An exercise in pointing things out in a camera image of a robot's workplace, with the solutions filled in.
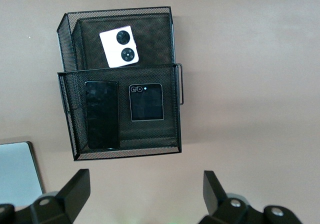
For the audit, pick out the long black smartphone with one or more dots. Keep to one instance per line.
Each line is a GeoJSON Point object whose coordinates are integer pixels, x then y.
{"type": "Point", "coordinates": [102, 116]}

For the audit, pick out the silver laptop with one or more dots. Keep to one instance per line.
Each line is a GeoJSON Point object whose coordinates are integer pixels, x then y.
{"type": "Point", "coordinates": [17, 174]}

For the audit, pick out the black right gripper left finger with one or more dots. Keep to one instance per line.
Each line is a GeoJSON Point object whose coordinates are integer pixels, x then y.
{"type": "Point", "coordinates": [72, 191]}

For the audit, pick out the small black flip phone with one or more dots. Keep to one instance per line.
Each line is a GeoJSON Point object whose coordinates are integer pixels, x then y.
{"type": "Point", "coordinates": [147, 106]}

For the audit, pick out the lavender flip phone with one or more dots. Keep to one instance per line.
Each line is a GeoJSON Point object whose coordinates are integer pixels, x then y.
{"type": "Point", "coordinates": [110, 49]}

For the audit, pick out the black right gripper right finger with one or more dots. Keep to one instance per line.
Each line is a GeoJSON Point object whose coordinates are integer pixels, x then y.
{"type": "Point", "coordinates": [212, 191]}

